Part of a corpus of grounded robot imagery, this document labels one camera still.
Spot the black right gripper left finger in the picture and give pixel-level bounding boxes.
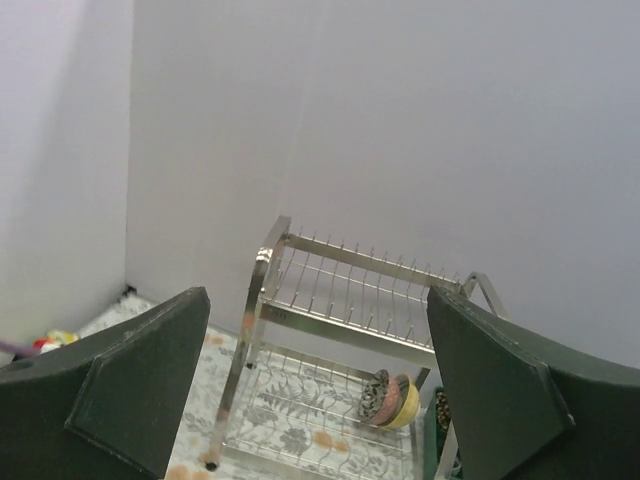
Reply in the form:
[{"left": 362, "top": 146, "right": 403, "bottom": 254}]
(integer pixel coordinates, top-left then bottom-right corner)
[{"left": 1, "top": 287, "right": 210, "bottom": 479}]

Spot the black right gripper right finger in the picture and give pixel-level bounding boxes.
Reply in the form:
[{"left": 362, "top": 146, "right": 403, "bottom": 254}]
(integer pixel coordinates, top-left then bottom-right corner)
[{"left": 427, "top": 287, "right": 639, "bottom": 479}]

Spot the yellow and teal patterned bowl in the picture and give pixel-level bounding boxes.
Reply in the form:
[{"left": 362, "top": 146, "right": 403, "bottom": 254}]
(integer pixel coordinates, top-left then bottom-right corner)
[{"left": 383, "top": 374, "right": 421, "bottom": 430}]

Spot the black leaf patterned bowl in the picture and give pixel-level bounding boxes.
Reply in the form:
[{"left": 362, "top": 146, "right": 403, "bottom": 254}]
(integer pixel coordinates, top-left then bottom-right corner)
[{"left": 357, "top": 369, "right": 390, "bottom": 425}]

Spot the stainless steel dish rack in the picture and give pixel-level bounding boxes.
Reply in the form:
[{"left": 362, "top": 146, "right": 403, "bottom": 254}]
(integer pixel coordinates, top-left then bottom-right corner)
[{"left": 200, "top": 216, "right": 507, "bottom": 479}]

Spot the green compartment organizer tray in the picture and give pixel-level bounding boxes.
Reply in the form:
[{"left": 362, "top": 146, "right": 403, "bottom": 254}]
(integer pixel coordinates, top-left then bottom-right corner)
[{"left": 422, "top": 387, "right": 451, "bottom": 479}]

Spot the floral patterned table mat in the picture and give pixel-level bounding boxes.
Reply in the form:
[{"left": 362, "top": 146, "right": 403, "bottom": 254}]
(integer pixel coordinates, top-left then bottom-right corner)
[{"left": 74, "top": 294, "right": 431, "bottom": 480}]

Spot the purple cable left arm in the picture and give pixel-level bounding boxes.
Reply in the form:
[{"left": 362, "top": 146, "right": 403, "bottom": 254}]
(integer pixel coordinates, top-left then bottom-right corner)
[{"left": 0, "top": 338, "right": 41, "bottom": 357}]

